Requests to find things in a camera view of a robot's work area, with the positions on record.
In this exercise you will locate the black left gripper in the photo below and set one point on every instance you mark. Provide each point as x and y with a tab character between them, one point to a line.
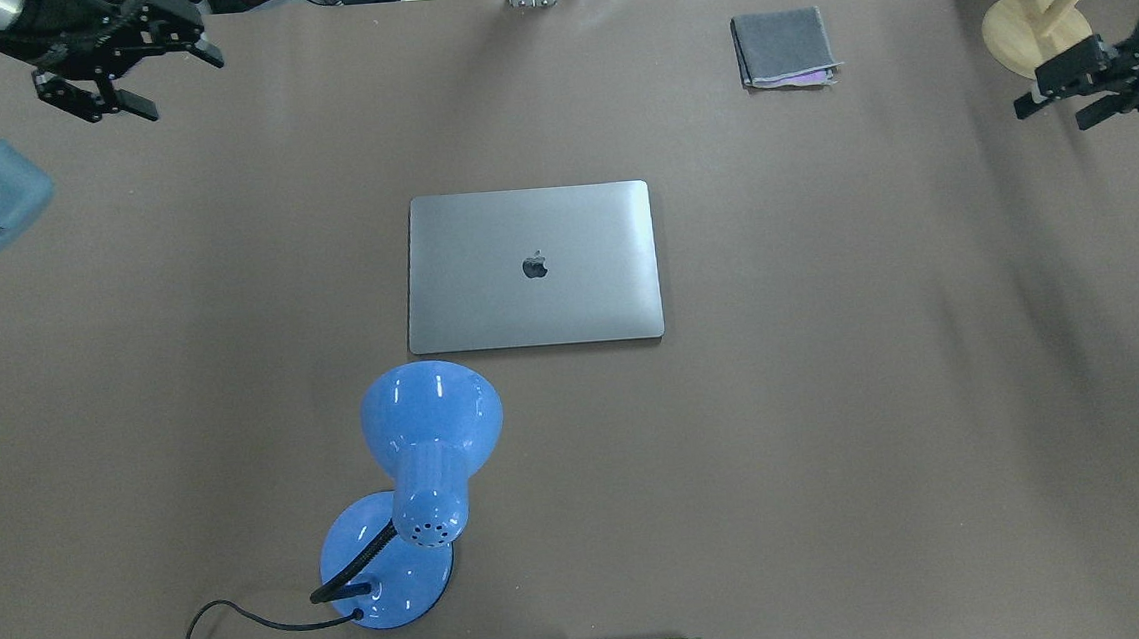
72	36

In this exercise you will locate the grey laptop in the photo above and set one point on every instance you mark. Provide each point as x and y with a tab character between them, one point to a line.
497	270

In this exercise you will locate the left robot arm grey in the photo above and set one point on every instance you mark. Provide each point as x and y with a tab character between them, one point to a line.
26	28

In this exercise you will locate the wooden stand with round base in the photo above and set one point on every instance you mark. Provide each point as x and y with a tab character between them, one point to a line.
1024	34

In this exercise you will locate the folded grey cloth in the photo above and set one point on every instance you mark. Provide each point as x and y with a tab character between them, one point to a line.
783	49

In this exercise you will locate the blue desk lamp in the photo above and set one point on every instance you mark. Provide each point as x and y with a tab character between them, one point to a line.
388	558

